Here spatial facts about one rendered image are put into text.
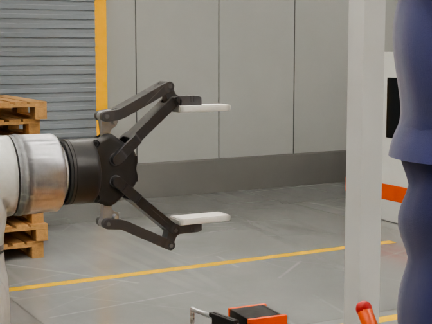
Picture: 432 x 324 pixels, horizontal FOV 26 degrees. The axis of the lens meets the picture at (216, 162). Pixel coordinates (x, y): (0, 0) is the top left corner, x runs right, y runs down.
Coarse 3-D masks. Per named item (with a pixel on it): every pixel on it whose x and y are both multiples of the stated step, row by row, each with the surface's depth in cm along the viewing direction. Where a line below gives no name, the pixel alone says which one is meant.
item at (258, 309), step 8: (256, 304) 167; (264, 304) 167; (232, 312) 164; (240, 312) 162; (248, 312) 162; (256, 312) 162; (264, 312) 162; (272, 312) 162; (240, 320) 161; (248, 320) 158; (256, 320) 158; (264, 320) 159; (272, 320) 160; (280, 320) 160
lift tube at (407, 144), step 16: (400, 0) 103; (416, 0) 99; (400, 16) 102; (416, 16) 99; (400, 32) 101; (416, 32) 98; (400, 48) 101; (416, 48) 98; (400, 64) 102; (416, 64) 98; (400, 80) 103; (416, 80) 98; (400, 96) 105; (416, 96) 99; (400, 112) 106; (416, 112) 100; (400, 128) 104; (400, 144) 102; (416, 144) 99; (416, 160) 99
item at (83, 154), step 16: (64, 144) 105; (80, 144) 105; (96, 144) 107; (112, 144) 107; (80, 160) 103; (96, 160) 104; (128, 160) 109; (80, 176) 103; (96, 176) 104; (112, 176) 108; (128, 176) 109; (80, 192) 104; (96, 192) 105; (112, 192) 108
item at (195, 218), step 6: (174, 216) 114; (180, 216) 114; (186, 216) 114; (192, 216) 114; (198, 216) 114; (204, 216) 114; (210, 216) 114; (216, 216) 115; (222, 216) 115; (228, 216) 115; (174, 222) 114; (180, 222) 112; (186, 222) 113; (192, 222) 113; (198, 222) 113; (204, 222) 114; (210, 222) 114
